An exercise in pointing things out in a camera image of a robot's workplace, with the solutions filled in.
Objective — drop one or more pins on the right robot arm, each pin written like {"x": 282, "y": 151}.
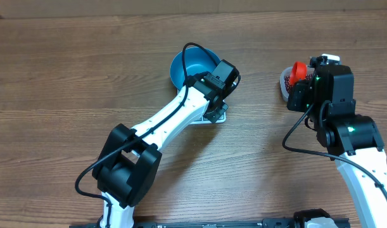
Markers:
{"x": 323, "y": 92}

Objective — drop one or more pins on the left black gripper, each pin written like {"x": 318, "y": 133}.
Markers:
{"x": 214, "y": 116}

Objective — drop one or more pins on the red measuring scoop blue handle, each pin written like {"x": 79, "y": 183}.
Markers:
{"x": 298, "y": 72}

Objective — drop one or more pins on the blue metal bowl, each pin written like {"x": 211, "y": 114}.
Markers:
{"x": 196, "y": 61}

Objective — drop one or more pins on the red beans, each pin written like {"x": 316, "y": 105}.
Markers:
{"x": 289, "y": 86}

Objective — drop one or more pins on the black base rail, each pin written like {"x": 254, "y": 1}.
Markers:
{"x": 307, "y": 218}

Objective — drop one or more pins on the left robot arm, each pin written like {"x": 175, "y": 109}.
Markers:
{"x": 130, "y": 158}

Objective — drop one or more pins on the clear plastic bean container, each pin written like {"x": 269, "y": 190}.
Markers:
{"x": 287, "y": 71}

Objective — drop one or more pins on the white digital kitchen scale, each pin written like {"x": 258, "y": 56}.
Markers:
{"x": 199, "y": 119}

